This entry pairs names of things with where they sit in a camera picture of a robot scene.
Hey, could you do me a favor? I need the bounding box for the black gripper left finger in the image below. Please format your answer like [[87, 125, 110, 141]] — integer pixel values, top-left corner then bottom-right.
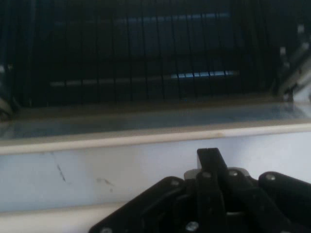
[[88, 148, 226, 233]]

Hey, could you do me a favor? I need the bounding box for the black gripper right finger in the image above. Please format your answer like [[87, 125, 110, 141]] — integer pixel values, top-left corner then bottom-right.
[[207, 147, 311, 233]]

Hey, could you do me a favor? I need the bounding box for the white oven door with glass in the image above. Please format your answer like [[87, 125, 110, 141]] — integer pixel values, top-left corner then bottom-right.
[[0, 100, 311, 233]]

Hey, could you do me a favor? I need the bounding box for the black wire oven rack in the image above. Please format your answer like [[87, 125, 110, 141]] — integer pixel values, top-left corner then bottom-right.
[[14, 9, 277, 107]]

